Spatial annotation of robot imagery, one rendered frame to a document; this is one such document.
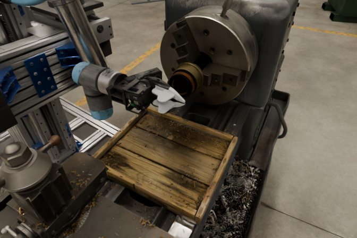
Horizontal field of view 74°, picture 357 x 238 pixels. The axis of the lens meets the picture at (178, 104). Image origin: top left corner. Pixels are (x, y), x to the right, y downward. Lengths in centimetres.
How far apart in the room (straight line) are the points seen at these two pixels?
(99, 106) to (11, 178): 41
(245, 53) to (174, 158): 37
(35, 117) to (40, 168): 92
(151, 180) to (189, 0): 63
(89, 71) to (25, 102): 48
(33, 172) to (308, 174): 183
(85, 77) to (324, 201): 166
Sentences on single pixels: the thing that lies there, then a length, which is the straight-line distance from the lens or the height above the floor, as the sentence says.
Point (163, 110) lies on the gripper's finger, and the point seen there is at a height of 106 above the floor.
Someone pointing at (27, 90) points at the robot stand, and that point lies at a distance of 116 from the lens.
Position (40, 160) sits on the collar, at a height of 114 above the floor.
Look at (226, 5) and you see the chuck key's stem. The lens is 74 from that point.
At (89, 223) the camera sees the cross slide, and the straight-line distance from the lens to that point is 57.
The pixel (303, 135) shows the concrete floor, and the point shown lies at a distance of 231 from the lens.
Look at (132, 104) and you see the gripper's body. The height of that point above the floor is 106.
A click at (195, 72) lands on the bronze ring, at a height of 111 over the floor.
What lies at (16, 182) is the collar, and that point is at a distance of 46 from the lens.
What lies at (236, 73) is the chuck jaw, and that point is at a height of 110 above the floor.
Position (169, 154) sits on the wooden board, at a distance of 75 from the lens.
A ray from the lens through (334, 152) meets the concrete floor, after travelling 228.
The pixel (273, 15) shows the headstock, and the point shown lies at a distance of 85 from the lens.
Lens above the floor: 146
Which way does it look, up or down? 38 degrees down
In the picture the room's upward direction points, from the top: straight up
